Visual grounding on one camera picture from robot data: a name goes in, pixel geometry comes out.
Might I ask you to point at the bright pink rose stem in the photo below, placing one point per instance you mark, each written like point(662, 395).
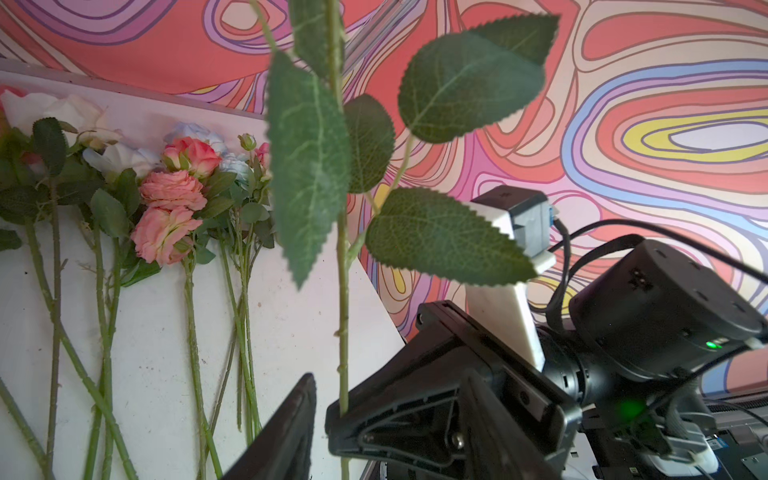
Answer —
point(324, 149)

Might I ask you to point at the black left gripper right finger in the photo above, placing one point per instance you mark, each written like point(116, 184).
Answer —
point(495, 445)

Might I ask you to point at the pink spray rose stem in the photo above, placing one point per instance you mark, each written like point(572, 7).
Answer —
point(166, 235)

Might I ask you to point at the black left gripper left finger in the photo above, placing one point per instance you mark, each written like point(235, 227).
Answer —
point(282, 450)

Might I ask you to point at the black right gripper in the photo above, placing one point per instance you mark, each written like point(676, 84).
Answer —
point(407, 413)

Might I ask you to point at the pink white mixed rose stem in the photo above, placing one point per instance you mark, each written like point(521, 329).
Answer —
point(238, 216)

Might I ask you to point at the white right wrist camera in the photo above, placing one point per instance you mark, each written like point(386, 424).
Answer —
point(520, 221)

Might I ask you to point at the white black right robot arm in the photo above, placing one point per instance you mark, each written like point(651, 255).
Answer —
point(643, 333)

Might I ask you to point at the pale blue rose stem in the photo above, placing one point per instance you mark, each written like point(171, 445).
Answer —
point(111, 214)

